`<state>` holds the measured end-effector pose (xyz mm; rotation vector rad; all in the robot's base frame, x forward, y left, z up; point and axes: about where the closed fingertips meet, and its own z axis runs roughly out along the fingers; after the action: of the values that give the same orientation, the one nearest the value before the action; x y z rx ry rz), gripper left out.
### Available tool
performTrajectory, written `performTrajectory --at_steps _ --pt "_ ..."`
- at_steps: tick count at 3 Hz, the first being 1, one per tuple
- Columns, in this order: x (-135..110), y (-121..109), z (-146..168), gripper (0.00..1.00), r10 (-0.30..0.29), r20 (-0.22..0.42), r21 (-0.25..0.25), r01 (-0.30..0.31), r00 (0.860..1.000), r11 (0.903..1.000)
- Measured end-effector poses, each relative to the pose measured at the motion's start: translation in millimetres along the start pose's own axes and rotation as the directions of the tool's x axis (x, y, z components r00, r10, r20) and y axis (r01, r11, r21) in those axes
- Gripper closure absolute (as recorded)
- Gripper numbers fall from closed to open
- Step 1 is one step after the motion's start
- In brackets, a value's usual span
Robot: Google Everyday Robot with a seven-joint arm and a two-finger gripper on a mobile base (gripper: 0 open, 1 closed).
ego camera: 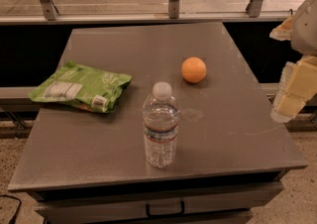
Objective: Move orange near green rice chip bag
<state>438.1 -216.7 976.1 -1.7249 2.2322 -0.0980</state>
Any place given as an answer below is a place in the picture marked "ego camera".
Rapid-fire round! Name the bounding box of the orange fruit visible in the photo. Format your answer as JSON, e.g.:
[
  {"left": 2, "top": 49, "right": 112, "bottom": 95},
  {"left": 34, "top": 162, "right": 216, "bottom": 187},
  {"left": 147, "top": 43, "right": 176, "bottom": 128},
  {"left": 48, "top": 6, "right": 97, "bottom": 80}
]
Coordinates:
[{"left": 181, "top": 56, "right": 207, "bottom": 83}]

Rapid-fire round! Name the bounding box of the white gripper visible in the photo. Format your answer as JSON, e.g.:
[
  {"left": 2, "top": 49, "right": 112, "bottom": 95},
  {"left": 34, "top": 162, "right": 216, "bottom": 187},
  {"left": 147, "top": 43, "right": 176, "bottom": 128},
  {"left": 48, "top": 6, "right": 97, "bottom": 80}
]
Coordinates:
[{"left": 269, "top": 0, "right": 317, "bottom": 123}]

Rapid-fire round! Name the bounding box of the clear plastic water bottle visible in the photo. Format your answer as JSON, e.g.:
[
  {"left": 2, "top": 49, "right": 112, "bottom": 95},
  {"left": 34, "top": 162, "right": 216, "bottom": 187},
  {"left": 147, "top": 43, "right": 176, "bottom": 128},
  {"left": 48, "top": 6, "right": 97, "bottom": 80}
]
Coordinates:
[{"left": 143, "top": 82, "right": 179, "bottom": 168}]

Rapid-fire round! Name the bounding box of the black drawer handle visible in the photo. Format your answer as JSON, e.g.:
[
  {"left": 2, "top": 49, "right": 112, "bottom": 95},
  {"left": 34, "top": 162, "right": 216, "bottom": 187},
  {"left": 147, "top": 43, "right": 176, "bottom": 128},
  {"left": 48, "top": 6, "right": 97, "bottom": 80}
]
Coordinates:
[{"left": 146, "top": 200, "right": 185, "bottom": 218}]

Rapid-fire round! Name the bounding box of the green rice chip bag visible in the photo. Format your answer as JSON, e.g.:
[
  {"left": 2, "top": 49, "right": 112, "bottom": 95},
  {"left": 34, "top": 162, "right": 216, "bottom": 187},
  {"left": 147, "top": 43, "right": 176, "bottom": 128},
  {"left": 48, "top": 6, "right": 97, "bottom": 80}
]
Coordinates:
[{"left": 29, "top": 61, "right": 132, "bottom": 113}]

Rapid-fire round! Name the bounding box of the grey metal drawer cabinet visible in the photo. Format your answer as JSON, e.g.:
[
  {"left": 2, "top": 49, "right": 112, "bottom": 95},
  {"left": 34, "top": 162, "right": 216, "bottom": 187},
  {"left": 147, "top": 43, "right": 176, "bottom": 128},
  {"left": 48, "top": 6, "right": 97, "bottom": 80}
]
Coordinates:
[{"left": 9, "top": 23, "right": 306, "bottom": 224}]

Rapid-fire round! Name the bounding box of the black floor cable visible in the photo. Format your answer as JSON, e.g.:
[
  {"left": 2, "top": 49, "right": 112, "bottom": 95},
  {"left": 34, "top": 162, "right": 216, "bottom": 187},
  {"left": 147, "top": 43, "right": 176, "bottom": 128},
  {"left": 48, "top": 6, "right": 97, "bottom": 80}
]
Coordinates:
[{"left": 0, "top": 194, "right": 22, "bottom": 224}]

